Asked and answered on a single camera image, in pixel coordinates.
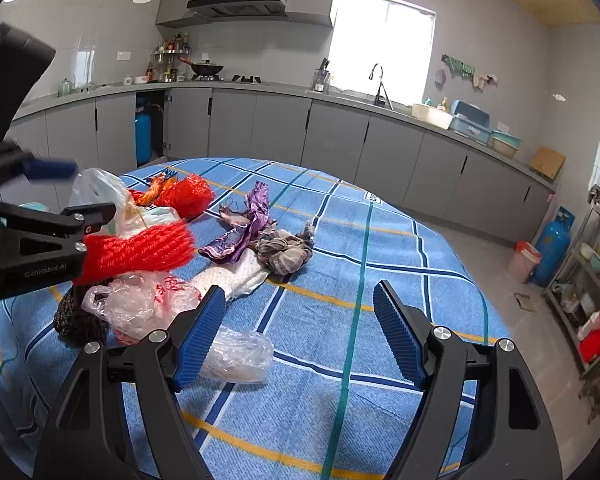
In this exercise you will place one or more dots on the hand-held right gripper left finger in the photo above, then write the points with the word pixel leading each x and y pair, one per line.
pixel 200 340

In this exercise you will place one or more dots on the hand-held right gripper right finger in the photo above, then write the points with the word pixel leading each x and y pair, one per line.
pixel 397 340

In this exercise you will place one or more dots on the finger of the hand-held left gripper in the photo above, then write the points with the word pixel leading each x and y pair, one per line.
pixel 50 169
pixel 55 222

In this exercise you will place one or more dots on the teal bin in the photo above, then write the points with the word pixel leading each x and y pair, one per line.
pixel 32 206

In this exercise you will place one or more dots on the small clear plastic bag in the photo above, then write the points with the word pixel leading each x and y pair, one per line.
pixel 240 355

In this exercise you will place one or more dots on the white foam net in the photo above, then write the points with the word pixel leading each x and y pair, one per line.
pixel 230 275

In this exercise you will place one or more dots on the red foam net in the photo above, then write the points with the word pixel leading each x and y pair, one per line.
pixel 140 250

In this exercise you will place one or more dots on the grey striped rag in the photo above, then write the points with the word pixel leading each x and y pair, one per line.
pixel 285 252

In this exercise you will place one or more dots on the translucent white plastic bag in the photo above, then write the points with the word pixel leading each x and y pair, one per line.
pixel 97 185

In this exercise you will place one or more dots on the glass jar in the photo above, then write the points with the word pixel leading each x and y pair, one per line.
pixel 65 89

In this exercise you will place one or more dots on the clear red-printed plastic bag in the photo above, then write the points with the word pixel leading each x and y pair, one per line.
pixel 140 305

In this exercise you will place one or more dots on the red snack wrapper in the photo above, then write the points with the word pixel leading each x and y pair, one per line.
pixel 140 197

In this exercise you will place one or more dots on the cream plastic bag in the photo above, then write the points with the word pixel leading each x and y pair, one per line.
pixel 152 217

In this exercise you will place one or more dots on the blue tank in cabinet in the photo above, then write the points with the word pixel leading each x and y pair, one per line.
pixel 142 135

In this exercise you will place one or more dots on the dark mesh bag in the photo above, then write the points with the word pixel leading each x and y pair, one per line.
pixel 75 320

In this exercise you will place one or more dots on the blue checked tablecloth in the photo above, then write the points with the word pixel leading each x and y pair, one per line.
pixel 330 260

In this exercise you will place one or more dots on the orange snack wrapper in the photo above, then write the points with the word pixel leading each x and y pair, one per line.
pixel 160 185

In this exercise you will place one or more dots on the purple snack wrapper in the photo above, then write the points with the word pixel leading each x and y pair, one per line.
pixel 245 232

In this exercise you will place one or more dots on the faded checked rag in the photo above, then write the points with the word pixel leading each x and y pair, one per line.
pixel 232 212

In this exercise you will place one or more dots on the cardboard piece on floor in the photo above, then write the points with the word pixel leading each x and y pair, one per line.
pixel 524 301

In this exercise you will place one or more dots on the red crumpled plastic bag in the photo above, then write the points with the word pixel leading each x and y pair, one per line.
pixel 192 195

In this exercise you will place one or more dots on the pink bin with red bag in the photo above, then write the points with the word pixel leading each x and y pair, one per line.
pixel 525 262

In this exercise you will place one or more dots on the spice rack with bottles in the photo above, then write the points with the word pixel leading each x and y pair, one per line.
pixel 167 65

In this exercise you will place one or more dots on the blue gas cylinder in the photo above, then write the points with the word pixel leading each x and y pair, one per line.
pixel 552 250

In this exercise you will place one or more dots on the black wok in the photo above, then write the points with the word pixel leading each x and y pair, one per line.
pixel 207 67

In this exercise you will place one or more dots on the red plastic container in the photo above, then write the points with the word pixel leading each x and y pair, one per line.
pixel 597 347

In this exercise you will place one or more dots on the gas stove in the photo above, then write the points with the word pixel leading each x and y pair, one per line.
pixel 245 79

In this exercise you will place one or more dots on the grey kitchen base cabinets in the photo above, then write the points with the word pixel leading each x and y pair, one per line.
pixel 330 130

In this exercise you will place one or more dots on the teal basin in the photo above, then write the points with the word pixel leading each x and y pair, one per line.
pixel 505 142

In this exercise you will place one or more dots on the white basin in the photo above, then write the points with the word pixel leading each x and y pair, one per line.
pixel 430 115

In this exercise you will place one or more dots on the black range hood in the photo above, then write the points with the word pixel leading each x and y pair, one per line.
pixel 240 7

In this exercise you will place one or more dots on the cardboard box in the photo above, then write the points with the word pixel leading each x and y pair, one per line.
pixel 547 162

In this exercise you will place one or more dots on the blue dish rack box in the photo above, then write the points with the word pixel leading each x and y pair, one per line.
pixel 472 120

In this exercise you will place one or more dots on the black kitchen faucet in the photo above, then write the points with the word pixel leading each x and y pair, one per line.
pixel 381 92

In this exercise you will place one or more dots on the knife holder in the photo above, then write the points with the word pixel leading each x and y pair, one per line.
pixel 321 82

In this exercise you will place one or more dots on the kitchen window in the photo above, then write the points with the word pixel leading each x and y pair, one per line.
pixel 380 50

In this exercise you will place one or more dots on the white wall socket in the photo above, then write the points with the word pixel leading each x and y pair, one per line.
pixel 124 54

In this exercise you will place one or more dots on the hanging wall cloths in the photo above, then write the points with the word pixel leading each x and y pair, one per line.
pixel 460 66

